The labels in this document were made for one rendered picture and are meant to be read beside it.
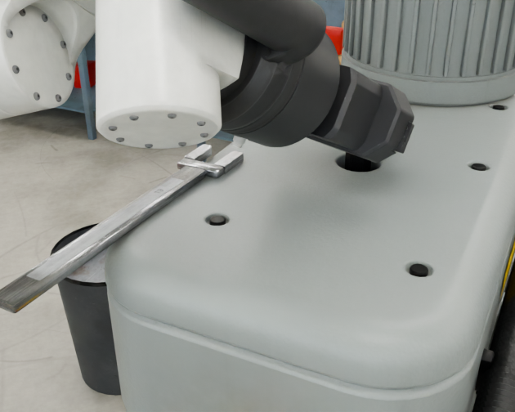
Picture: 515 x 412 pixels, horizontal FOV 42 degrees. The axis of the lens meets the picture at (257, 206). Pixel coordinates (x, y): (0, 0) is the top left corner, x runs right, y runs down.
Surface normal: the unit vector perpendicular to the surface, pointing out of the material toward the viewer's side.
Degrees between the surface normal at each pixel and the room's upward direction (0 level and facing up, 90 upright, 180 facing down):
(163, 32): 50
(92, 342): 94
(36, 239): 0
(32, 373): 0
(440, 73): 90
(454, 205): 0
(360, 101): 90
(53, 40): 74
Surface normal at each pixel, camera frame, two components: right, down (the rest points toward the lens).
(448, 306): 0.13, -0.83
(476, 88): 0.18, 0.48
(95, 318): -0.11, 0.54
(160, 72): 0.15, -0.22
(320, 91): 0.72, 0.31
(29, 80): 0.93, -0.13
